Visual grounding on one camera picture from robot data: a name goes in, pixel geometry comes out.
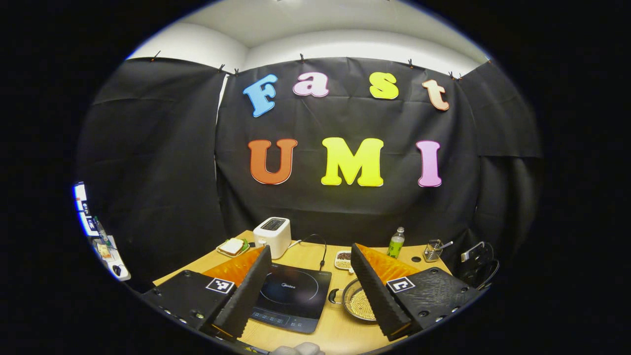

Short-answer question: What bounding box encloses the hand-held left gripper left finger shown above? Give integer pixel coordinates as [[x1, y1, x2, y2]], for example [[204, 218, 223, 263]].
[[140, 246, 273, 340]]

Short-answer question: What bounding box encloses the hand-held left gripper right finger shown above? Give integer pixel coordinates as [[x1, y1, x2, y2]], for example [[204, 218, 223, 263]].
[[350, 243, 484, 342]]

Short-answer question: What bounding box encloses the steel pot with soybeans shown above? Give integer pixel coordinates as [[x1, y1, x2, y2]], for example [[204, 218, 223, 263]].
[[328, 278, 378, 324]]

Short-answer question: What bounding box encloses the black induction cooktop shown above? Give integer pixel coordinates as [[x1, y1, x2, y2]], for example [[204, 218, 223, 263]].
[[249, 262, 333, 335]]

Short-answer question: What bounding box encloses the white sandwich plate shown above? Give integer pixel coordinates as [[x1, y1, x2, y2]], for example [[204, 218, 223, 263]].
[[216, 238, 251, 258]]

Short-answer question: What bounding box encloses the green label drink bottle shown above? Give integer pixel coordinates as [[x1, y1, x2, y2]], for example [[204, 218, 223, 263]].
[[386, 226, 406, 259]]

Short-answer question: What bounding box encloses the white toaster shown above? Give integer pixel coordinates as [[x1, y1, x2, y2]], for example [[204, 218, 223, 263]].
[[252, 216, 293, 260]]

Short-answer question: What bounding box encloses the white side table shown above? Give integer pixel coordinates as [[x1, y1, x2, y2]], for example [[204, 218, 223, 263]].
[[91, 235, 133, 283]]

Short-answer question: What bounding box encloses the computer monitor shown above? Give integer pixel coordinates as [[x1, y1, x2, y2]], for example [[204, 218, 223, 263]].
[[72, 181, 100, 238]]

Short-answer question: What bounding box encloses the row of cloth clips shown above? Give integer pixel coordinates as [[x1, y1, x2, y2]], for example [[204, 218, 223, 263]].
[[150, 49, 465, 82]]

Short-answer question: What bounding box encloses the black power cable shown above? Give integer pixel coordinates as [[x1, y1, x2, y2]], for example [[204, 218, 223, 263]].
[[295, 233, 329, 272]]

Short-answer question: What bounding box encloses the wire utensil holder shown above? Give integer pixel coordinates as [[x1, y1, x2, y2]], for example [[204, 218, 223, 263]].
[[422, 240, 443, 263]]

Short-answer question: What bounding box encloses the black device with cables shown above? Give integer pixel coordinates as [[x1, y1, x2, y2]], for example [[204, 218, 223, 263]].
[[454, 240, 501, 292]]

